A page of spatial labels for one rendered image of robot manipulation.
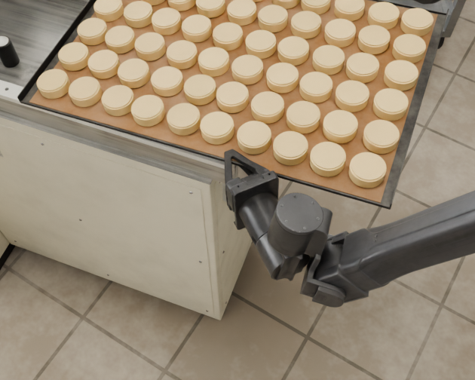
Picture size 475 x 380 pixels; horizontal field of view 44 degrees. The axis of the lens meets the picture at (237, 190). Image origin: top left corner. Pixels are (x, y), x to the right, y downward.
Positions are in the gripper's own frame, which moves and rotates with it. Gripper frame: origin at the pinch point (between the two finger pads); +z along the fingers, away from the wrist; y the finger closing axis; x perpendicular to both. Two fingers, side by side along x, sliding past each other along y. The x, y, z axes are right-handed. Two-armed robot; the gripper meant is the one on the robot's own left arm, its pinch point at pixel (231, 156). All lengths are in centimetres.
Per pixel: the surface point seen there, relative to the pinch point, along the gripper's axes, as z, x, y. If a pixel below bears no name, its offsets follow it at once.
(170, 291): 18, -14, 78
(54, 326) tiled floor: 29, -49, 96
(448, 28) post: 73, 114, 83
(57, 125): 27.1, -22.7, 11.5
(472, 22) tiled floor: 84, 139, 100
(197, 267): 10, -7, 54
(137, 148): 16.0, -11.3, 11.5
